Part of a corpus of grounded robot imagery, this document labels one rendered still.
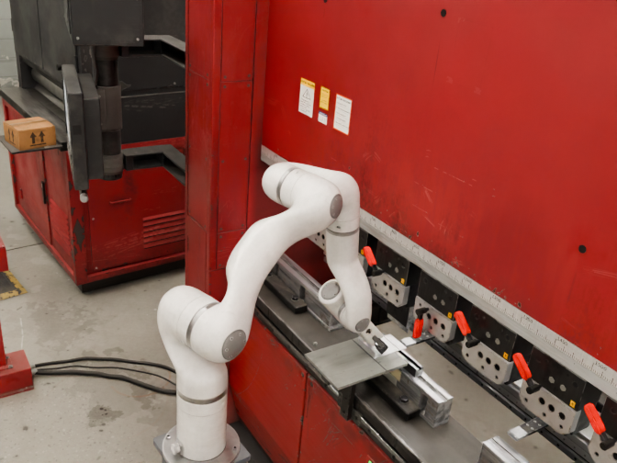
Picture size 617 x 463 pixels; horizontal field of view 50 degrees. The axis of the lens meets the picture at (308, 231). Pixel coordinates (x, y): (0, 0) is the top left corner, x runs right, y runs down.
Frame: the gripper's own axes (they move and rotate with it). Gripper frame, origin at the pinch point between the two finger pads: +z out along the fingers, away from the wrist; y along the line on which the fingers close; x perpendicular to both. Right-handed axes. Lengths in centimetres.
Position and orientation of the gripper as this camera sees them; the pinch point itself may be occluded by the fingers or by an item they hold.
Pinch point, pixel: (375, 342)
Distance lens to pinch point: 209.8
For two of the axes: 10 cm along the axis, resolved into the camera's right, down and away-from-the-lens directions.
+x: -7.0, 7.1, -1.1
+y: -5.3, -4.1, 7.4
